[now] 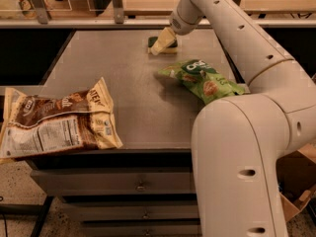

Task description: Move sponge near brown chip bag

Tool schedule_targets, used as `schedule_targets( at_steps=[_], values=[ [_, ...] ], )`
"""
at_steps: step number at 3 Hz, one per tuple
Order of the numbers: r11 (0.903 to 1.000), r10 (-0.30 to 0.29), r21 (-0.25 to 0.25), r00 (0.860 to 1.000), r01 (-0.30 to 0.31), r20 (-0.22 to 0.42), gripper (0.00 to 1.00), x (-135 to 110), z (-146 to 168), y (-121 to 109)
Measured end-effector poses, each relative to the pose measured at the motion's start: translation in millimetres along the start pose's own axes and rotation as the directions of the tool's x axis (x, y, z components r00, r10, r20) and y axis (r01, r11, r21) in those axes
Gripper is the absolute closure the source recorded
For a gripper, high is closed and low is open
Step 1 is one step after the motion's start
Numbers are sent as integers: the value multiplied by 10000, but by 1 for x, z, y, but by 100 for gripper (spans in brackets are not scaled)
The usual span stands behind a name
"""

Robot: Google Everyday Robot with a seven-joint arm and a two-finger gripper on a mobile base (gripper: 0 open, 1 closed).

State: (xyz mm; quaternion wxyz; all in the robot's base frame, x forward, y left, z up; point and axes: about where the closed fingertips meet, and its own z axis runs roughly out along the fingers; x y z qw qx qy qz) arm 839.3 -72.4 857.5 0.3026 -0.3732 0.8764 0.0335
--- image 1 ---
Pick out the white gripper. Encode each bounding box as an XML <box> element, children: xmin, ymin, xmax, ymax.
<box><xmin>157</xmin><ymin>0</ymin><xmax>203</xmax><ymax>48</ymax></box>

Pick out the green and yellow sponge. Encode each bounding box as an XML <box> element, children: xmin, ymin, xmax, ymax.
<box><xmin>147</xmin><ymin>36</ymin><xmax>178</xmax><ymax>55</ymax></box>

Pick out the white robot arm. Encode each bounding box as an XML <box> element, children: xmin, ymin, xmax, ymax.
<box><xmin>170</xmin><ymin>0</ymin><xmax>316</xmax><ymax>237</ymax></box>

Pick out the green chip bag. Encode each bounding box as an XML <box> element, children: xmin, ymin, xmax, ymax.
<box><xmin>159</xmin><ymin>59</ymin><xmax>245</xmax><ymax>105</ymax></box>

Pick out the brown chip bag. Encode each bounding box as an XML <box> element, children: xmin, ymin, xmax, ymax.
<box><xmin>0</xmin><ymin>79</ymin><xmax>122</xmax><ymax>163</ymax></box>

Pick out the orange bottle behind plastic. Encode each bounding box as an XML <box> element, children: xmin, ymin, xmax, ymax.
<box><xmin>18</xmin><ymin>0</ymin><xmax>37</xmax><ymax>19</ymax></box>

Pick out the wooden shelf with metal brackets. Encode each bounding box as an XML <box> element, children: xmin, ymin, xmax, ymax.
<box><xmin>0</xmin><ymin>0</ymin><xmax>316</xmax><ymax>29</ymax></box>

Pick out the grey drawer cabinet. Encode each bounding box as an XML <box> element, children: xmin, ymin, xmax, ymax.
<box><xmin>31</xmin><ymin>30</ymin><xmax>233</xmax><ymax>237</ymax></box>

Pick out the top drawer knob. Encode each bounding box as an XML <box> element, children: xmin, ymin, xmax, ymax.
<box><xmin>135</xmin><ymin>182</ymin><xmax>146</xmax><ymax>193</ymax></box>

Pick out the drawer knob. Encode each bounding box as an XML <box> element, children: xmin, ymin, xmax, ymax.
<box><xmin>141</xmin><ymin>212</ymin><xmax>150</xmax><ymax>220</ymax></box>
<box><xmin>135</xmin><ymin>182</ymin><xmax>146</xmax><ymax>193</ymax></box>
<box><xmin>144</xmin><ymin>229</ymin><xmax>152</xmax><ymax>237</ymax></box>

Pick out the middle drawer knob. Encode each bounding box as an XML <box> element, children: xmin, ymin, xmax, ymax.
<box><xmin>141</xmin><ymin>212</ymin><xmax>150</xmax><ymax>220</ymax></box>

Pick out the open cardboard box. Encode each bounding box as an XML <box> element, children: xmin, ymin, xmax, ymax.
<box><xmin>276</xmin><ymin>144</ymin><xmax>316</xmax><ymax>222</ymax></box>

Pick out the bottom drawer knob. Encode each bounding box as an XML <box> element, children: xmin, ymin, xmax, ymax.
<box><xmin>144</xmin><ymin>229</ymin><xmax>152</xmax><ymax>237</ymax></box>

